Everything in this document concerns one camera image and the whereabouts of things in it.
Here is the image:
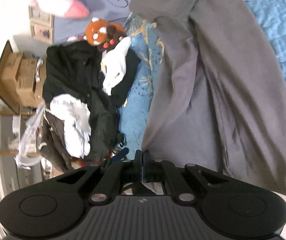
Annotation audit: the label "red panda plush toy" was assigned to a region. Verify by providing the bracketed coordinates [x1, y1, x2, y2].
[85, 17, 127, 51]

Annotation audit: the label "black garment pile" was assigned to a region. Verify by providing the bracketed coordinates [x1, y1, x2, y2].
[42, 41, 141, 163]

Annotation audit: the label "white ruffled garment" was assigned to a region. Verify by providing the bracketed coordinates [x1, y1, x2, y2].
[50, 94, 91, 159]

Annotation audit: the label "framed pictures on wall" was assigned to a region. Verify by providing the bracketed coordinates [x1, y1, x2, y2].
[29, 6, 54, 45]

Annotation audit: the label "grey-blue duvet with lettering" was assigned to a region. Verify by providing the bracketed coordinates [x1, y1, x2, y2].
[54, 0, 131, 44]

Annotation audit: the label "pink plush toy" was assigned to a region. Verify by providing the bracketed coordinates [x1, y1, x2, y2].
[31, 0, 90, 18]

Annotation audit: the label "white cloth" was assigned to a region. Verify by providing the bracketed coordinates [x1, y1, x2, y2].
[101, 37, 131, 96]

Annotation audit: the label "grey sweatshirt with print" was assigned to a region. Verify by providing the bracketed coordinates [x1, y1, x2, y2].
[130, 0, 286, 195]

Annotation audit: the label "cardboard box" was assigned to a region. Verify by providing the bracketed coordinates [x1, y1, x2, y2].
[0, 41, 47, 114]

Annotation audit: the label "blue floral quilt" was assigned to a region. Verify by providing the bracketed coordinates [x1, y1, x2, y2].
[119, 0, 286, 159]

